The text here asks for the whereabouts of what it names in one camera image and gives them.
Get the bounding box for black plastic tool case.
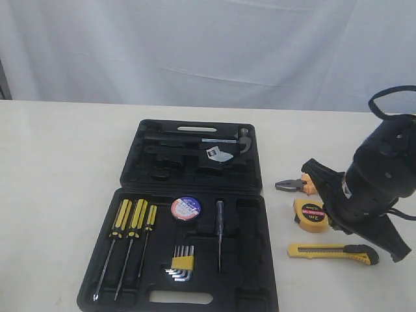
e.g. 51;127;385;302
77;119;279;311

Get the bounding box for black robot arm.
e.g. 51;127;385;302
301;114;415;262

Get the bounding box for small yellow black screwdriver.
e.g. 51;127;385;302
137;205;157;281

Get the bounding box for voltage tester screwdriver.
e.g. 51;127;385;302
216;200;224;272

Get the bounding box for hex key set yellow holder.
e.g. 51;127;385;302
165;245;194;283

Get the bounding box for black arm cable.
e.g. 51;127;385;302
367;84;416;123

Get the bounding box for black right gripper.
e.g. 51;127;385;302
301;159;415;263

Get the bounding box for white backdrop curtain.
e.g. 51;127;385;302
1;1;415;111

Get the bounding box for orange black combination pliers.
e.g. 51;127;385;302
275;174;318;196

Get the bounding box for large yellow black screwdriver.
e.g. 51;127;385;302
92;199;133;302

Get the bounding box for yellow tape measure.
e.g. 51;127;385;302
293;199;329;233

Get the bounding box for black electrical tape roll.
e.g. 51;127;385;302
170;196;202;222

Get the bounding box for yellow black utility knife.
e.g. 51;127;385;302
287;244;380;266

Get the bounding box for middle yellow black screwdriver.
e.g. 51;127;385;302
114;198;148;302

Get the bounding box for adjustable wrench silver head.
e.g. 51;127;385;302
144;146;234;170

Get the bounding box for claw hammer black handle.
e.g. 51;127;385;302
143;128;252;154

